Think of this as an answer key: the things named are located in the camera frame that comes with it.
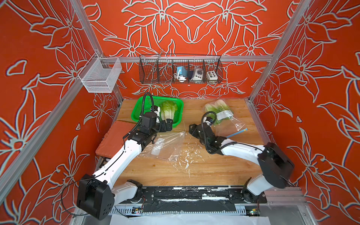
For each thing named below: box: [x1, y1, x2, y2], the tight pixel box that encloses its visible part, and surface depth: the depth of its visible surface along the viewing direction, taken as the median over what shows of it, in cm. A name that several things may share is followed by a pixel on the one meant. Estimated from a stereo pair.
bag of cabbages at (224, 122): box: [203, 98, 248, 138], surface depth 100 cm
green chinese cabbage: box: [159, 100, 178, 123], surface depth 105 cm
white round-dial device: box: [189, 67, 204, 81], surface depth 93 cm
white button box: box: [206, 70, 218, 81], surface depth 96 cm
